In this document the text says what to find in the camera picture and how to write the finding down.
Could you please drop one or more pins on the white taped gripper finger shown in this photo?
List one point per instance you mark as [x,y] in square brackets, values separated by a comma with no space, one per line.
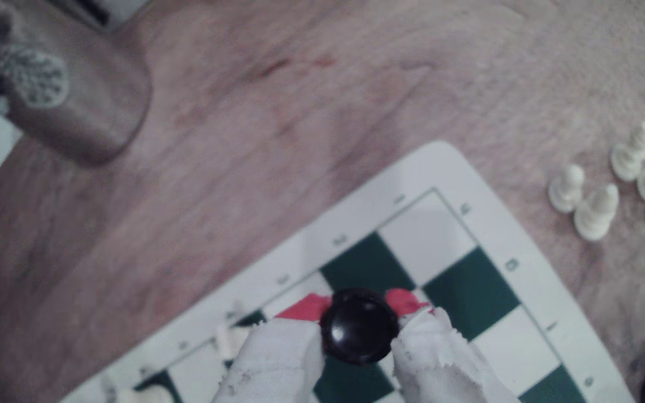
[277,364]
[440,364]

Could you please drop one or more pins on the black chess pawn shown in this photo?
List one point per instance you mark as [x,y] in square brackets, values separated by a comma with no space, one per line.
[359,327]

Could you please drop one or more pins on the green and white chess mat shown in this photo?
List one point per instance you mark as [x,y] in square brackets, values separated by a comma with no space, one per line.
[429,240]

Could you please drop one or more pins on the white chess rook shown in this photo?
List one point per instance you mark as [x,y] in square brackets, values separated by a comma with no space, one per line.
[140,396]

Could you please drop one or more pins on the tall white chess piece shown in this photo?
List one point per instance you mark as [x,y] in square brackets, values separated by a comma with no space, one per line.
[630,152]
[597,214]

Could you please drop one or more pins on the round wooden post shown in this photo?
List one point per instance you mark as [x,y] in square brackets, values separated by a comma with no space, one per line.
[93,101]

